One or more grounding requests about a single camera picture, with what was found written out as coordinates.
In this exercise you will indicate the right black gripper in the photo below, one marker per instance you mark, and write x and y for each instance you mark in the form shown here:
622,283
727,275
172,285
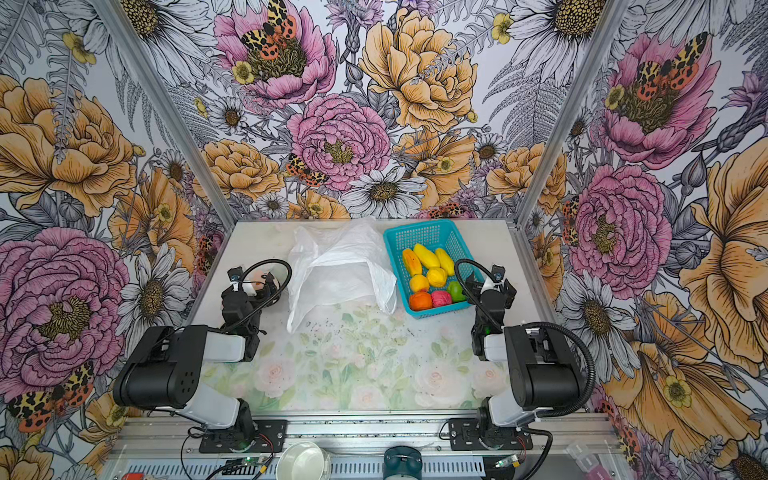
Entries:
475,288

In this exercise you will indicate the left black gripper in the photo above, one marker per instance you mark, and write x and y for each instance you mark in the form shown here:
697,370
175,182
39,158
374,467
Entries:
263,293

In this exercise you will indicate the green fruit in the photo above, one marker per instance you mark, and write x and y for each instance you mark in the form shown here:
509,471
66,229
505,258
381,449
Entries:
456,292

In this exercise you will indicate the pink red fruit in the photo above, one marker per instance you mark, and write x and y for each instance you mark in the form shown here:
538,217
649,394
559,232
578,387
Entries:
441,298

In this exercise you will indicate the yellow star fruit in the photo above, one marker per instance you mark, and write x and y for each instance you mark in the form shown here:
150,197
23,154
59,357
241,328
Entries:
419,283

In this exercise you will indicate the orange yellow mango fruit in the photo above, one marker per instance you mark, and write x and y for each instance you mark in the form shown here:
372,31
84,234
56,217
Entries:
412,263

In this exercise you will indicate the white plastic bag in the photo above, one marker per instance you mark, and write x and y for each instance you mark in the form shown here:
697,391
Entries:
338,265

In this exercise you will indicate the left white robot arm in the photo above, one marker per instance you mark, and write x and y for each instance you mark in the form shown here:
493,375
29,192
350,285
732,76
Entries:
163,372

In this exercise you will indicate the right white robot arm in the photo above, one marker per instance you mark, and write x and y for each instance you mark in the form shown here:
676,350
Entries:
551,370

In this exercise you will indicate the cartoon boy doll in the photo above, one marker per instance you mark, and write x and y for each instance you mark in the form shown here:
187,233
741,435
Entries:
261,284

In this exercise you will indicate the teal plastic basket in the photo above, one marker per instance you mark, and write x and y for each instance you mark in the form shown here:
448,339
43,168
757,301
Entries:
432,235

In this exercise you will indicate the white round cup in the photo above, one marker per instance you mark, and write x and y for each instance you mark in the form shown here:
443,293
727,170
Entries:
304,461

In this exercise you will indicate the dark green round container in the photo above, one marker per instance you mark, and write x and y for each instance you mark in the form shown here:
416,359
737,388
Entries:
402,463

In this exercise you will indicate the pink plastic object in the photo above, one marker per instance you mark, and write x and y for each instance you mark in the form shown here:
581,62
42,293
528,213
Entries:
588,462

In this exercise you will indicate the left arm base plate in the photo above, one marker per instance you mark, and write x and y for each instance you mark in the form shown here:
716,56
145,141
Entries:
266,436

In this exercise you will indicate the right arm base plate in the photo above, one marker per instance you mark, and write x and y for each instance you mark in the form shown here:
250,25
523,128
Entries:
466,434

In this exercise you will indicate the aluminium front rail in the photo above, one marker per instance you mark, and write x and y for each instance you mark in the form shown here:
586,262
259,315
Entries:
361,433

